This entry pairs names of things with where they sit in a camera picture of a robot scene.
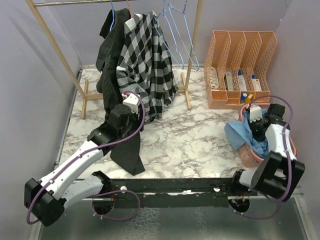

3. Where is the light blue shirt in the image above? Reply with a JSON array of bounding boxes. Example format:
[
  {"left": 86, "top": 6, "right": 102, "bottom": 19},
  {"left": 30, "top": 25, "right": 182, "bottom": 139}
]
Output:
[{"left": 224, "top": 111, "right": 269, "bottom": 158}]

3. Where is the grey plaid shirt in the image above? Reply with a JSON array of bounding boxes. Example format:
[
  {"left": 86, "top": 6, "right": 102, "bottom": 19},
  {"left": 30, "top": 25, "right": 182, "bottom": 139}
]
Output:
[{"left": 116, "top": 11, "right": 178, "bottom": 123}]

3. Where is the blue wire hanger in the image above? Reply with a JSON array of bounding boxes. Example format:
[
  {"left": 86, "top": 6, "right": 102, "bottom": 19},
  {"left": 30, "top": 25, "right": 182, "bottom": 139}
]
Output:
[
  {"left": 152, "top": 0, "right": 185, "bottom": 70},
  {"left": 167, "top": 0, "right": 201, "bottom": 72}
]

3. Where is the pink wire hanger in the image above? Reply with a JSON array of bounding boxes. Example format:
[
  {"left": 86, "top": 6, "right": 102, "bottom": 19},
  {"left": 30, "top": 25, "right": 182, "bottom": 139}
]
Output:
[{"left": 126, "top": 0, "right": 134, "bottom": 18}]

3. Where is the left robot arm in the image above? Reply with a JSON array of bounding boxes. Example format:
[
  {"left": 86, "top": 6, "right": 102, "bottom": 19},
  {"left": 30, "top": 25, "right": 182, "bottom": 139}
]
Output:
[{"left": 24, "top": 102, "right": 146, "bottom": 227}]

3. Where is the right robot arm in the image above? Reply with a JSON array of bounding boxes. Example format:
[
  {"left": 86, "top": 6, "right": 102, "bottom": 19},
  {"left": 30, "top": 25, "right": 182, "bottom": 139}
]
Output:
[{"left": 229, "top": 102, "right": 305, "bottom": 202}]

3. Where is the black pinstripe shirt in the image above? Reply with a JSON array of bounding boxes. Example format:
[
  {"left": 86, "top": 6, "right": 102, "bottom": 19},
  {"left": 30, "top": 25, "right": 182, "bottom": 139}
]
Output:
[{"left": 95, "top": 8, "right": 145, "bottom": 176}]

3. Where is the blue hanger of black shirt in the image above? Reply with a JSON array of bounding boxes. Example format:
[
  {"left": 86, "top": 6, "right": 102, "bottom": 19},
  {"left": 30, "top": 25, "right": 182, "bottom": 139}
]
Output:
[{"left": 109, "top": 0, "right": 116, "bottom": 32}]

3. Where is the yellow stamp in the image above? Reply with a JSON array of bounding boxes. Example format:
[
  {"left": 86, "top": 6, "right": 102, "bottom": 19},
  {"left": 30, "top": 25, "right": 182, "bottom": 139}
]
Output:
[{"left": 244, "top": 93, "right": 254, "bottom": 104}]

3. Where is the pink laundry basket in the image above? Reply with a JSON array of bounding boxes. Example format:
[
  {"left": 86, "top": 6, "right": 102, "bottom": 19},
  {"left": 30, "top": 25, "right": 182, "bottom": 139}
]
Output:
[{"left": 238, "top": 102, "right": 298, "bottom": 168}]

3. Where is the blue stamp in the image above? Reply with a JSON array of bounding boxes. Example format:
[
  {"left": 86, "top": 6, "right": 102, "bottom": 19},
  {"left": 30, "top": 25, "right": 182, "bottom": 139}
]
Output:
[{"left": 240, "top": 92, "right": 248, "bottom": 103}]

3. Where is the orange file organizer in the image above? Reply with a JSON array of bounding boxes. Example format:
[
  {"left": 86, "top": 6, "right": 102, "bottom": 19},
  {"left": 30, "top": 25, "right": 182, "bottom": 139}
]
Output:
[{"left": 203, "top": 30, "right": 278, "bottom": 110}]

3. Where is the wooden clothes rack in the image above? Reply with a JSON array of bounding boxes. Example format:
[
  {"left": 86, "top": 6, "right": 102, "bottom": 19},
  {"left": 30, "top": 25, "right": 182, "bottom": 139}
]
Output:
[{"left": 25, "top": 0, "right": 204, "bottom": 120}]

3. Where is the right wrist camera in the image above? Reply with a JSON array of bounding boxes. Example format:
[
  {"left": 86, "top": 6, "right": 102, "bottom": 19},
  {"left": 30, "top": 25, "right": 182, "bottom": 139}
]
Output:
[{"left": 248, "top": 105, "right": 263, "bottom": 123}]

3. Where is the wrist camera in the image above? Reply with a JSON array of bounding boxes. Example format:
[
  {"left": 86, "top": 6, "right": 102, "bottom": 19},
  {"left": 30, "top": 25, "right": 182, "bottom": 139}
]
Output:
[
  {"left": 248, "top": 105, "right": 263, "bottom": 123},
  {"left": 121, "top": 93, "right": 140, "bottom": 114}
]

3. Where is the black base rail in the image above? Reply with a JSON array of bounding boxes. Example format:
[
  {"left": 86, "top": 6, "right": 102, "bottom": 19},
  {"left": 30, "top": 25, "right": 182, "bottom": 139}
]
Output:
[{"left": 81, "top": 176, "right": 261, "bottom": 210}]

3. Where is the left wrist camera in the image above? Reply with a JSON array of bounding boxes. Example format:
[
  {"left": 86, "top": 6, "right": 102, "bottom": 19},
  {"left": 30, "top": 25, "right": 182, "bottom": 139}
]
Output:
[{"left": 121, "top": 93, "right": 140, "bottom": 114}]

